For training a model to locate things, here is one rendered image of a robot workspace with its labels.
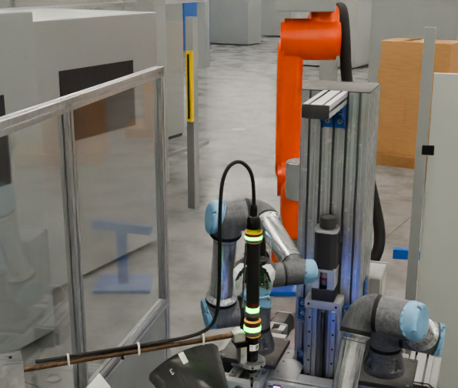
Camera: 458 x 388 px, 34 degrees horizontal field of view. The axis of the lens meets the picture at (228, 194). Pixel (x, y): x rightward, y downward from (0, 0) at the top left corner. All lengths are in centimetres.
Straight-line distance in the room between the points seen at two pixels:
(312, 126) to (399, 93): 729
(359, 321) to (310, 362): 68
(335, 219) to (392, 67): 735
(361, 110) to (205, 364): 112
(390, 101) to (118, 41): 472
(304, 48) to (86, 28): 167
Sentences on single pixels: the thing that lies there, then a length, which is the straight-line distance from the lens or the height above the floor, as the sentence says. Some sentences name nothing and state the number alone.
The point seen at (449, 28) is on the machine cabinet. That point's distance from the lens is 1243.
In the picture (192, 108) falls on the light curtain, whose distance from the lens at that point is 783.
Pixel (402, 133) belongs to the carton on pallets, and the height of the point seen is 43.
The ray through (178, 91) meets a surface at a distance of 976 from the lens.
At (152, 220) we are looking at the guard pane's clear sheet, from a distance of 326.
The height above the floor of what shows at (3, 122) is 205.
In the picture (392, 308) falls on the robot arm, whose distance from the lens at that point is 235.
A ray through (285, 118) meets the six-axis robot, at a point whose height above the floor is 132.
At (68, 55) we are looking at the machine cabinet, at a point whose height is 183.
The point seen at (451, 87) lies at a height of 194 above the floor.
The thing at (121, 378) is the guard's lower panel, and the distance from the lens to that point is 312.
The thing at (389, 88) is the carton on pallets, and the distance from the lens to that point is 1010.
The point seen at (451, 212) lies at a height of 136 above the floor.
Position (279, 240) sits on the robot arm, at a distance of 246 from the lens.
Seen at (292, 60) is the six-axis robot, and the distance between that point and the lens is 595.
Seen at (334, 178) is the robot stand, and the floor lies 171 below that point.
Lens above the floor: 243
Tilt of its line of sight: 16 degrees down
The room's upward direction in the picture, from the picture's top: straight up
